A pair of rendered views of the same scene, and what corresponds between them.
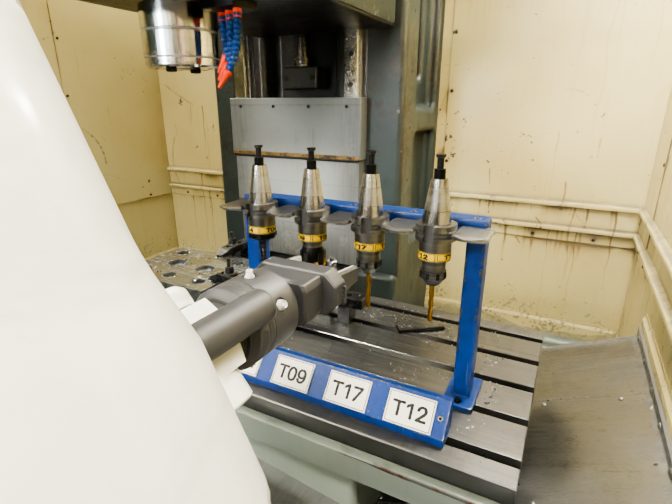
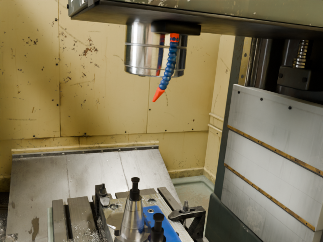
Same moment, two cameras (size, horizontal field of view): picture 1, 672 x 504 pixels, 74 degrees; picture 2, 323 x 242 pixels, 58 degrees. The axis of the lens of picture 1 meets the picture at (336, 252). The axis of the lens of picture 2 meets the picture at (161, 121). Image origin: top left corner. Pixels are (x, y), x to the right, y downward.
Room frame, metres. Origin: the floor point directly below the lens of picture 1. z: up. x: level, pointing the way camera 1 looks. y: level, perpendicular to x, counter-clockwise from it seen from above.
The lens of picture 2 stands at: (0.49, -0.17, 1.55)
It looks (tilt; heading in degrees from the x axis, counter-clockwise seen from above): 15 degrees down; 40
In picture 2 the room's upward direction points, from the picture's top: 5 degrees clockwise
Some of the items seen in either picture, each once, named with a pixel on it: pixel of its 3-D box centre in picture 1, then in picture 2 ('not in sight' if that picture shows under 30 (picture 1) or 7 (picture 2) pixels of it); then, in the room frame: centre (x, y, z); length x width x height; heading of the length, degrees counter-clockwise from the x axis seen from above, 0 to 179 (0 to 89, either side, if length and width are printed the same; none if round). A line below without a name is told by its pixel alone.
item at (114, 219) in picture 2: (238, 205); (124, 220); (0.84, 0.19, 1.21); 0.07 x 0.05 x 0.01; 152
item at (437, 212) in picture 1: (438, 200); not in sight; (0.66, -0.15, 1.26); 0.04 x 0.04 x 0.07
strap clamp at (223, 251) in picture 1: (234, 255); (186, 219); (1.23, 0.30, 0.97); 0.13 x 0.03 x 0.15; 152
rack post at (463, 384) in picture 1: (469, 319); not in sight; (0.68, -0.23, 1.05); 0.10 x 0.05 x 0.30; 152
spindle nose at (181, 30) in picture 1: (180, 38); (155, 50); (1.06, 0.34, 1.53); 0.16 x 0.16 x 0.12
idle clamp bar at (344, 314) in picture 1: (315, 300); not in sight; (1.01, 0.05, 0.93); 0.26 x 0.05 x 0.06; 67
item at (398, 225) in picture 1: (401, 226); not in sight; (0.68, -0.10, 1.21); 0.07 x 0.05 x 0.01; 152
